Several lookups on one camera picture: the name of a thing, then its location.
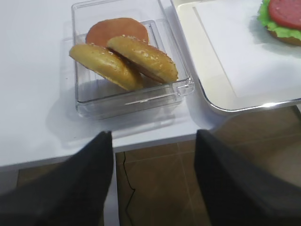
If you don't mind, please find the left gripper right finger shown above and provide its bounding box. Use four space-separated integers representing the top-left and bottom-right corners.
194 129 301 226

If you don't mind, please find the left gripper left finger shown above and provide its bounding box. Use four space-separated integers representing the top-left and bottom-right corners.
0 132 114 226

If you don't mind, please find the red tomato slice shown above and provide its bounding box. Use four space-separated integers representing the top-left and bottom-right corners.
268 0 301 30

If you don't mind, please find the green lettuce leaf on bun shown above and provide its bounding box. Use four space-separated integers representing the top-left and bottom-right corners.
257 0 301 41

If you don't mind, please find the clear bun container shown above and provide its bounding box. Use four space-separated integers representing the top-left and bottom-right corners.
71 0 194 119

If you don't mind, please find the silver metal tray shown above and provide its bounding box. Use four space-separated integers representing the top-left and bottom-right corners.
171 0 301 113

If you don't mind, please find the white paper sheet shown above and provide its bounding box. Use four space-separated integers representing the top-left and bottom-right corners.
196 0 301 99

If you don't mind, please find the sesame bun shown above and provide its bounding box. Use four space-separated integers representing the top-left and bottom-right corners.
69 44 143 91
107 36 178 84

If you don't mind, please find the bottom bun on tray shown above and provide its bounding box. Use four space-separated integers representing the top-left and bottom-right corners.
267 22 301 46

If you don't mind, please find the brown bun bottom half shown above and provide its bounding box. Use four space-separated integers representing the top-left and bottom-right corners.
86 17 149 47

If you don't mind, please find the thin black floor cable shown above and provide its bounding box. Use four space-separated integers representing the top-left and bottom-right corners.
121 152 136 226

